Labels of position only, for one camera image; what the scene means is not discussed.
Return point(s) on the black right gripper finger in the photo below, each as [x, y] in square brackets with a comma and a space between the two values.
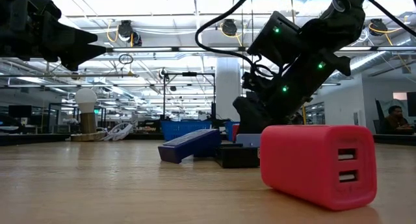
[286, 115]
[247, 117]

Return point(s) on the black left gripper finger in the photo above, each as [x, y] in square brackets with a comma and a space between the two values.
[71, 34]
[81, 55]

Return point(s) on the pink USB charger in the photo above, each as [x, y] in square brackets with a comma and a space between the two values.
[308, 165]

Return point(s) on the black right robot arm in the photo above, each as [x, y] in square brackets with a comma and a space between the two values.
[344, 19]

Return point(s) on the blue calculator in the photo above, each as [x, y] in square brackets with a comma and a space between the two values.
[191, 144]

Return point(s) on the seated person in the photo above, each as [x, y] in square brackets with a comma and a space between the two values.
[395, 120]

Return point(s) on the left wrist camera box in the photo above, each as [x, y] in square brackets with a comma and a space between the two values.
[44, 6]

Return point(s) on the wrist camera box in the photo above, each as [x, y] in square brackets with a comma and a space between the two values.
[273, 39]
[44, 6]

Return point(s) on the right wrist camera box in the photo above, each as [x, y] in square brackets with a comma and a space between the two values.
[273, 39]

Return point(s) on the black gantry frame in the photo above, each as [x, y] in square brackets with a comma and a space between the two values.
[164, 97]

